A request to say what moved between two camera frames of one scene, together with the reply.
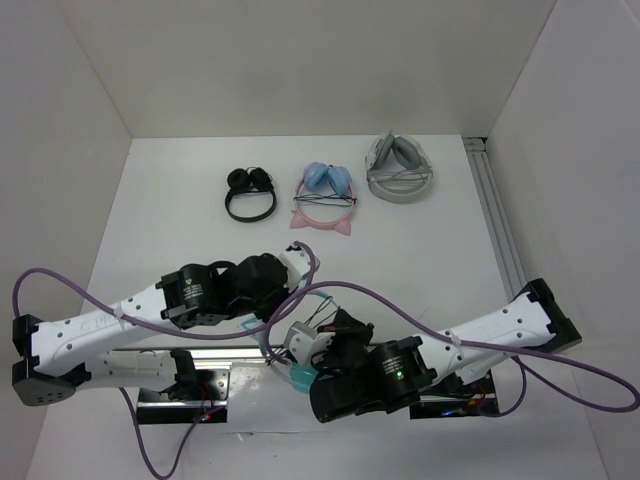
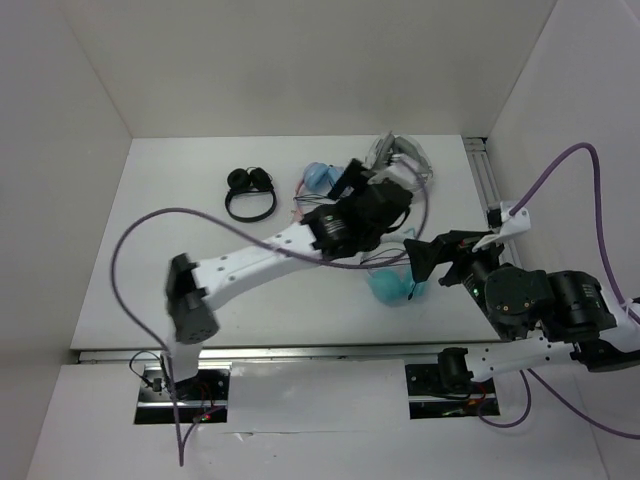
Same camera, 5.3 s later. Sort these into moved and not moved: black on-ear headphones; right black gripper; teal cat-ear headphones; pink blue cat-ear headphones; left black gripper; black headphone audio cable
Moved: black headphone audio cable; left black gripper; teal cat-ear headphones; right black gripper
Not moved: black on-ear headphones; pink blue cat-ear headphones
